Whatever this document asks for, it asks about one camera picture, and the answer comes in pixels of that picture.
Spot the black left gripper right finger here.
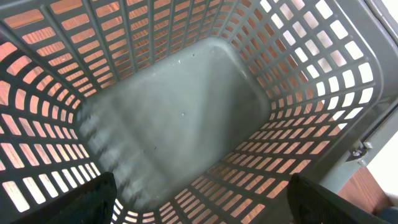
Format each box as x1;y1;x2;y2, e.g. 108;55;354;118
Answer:
287;173;386;224

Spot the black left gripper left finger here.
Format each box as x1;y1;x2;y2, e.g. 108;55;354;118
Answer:
13;172;117;224

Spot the grey plastic mesh basket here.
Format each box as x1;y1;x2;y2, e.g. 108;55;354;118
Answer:
1;0;397;223

